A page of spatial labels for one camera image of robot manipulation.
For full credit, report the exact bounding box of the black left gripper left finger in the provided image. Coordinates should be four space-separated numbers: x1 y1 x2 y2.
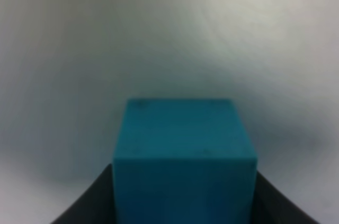
53 164 117 224

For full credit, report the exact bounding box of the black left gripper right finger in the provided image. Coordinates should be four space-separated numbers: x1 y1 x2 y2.
251 172 317 224

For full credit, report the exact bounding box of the blue cube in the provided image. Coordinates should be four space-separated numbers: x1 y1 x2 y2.
112 99 257 223

